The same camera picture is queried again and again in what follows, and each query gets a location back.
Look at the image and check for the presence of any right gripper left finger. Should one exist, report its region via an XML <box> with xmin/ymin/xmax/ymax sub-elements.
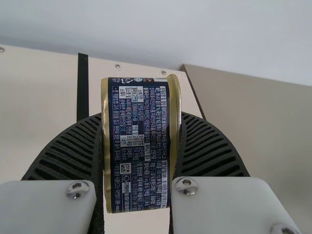
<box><xmin>0</xmin><ymin>113</ymin><xmax>106</xmax><ymax>234</ymax></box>

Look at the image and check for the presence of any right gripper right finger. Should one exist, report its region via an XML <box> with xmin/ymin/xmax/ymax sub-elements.
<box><xmin>167</xmin><ymin>111</ymin><xmax>303</xmax><ymax>234</ymax></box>

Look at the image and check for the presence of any dark blue printed gold can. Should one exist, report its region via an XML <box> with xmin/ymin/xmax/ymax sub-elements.
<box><xmin>100</xmin><ymin>74</ymin><xmax>182</xmax><ymax>214</ymax></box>

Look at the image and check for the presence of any black strip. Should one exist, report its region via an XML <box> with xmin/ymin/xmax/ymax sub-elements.
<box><xmin>76</xmin><ymin>52</ymin><xmax>90</xmax><ymax>122</ymax></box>

